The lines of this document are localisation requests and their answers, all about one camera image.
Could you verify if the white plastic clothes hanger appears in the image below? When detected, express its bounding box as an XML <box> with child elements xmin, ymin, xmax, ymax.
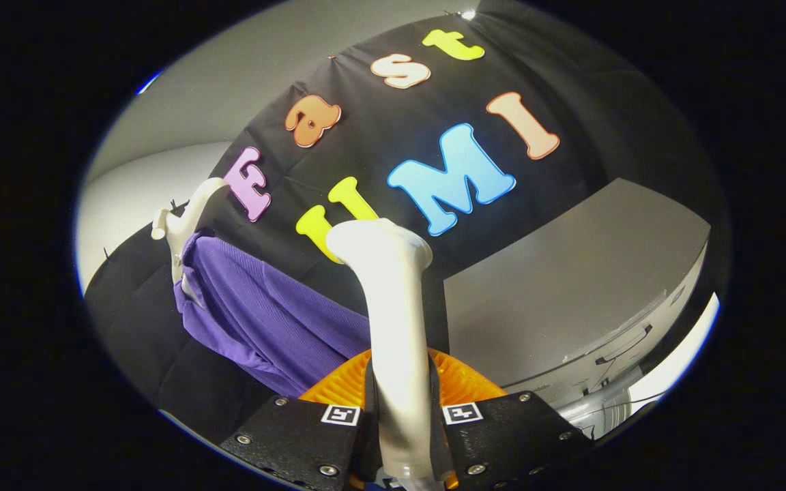
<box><xmin>151</xmin><ymin>177</ymin><xmax>230</xmax><ymax>308</ymax></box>

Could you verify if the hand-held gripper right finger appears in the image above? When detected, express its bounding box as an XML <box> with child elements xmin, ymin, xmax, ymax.
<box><xmin>427</xmin><ymin>348</ymin><xmax>595</xmax><ymax>491</ymax></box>

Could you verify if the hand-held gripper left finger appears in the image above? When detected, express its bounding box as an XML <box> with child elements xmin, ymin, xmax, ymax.
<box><xmin>219</xmin><ymin>348</ymin><xmax>383</xmax><ymax>491</ymax></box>

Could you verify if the white garment steamer head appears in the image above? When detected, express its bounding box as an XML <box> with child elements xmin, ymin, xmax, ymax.
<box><xmin>325</xmin><ymin>218</ymin><xmax>435</xmax><ymax>486</ymax></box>

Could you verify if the purple corduroy jacket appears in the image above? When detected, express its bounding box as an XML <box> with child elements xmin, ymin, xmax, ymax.
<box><xmin>173</xmin><ymin>230</ymin><xmax>375</xmax><ymax>398</ymax></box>

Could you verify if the grey drawer cabinet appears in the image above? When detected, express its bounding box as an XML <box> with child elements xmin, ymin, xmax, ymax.
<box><xmin>442</xmin><ymin>177</ymin><xmax>714</xmax><ymax>437</ymax></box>

